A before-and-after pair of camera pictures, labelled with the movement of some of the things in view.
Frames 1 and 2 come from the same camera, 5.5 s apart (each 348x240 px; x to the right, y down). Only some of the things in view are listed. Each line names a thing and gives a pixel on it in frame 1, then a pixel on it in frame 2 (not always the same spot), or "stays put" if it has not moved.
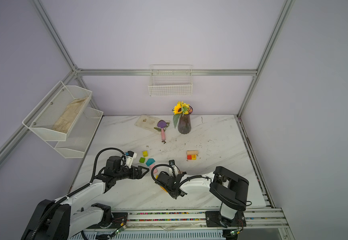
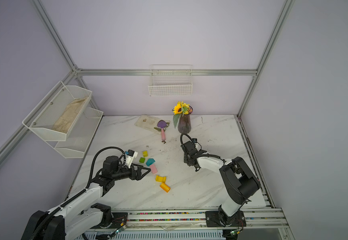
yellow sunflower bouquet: [182, 108] stays put
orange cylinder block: [164, 189] stays put
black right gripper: [181, 173] to [186, 158]
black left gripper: [133, 175] stays put
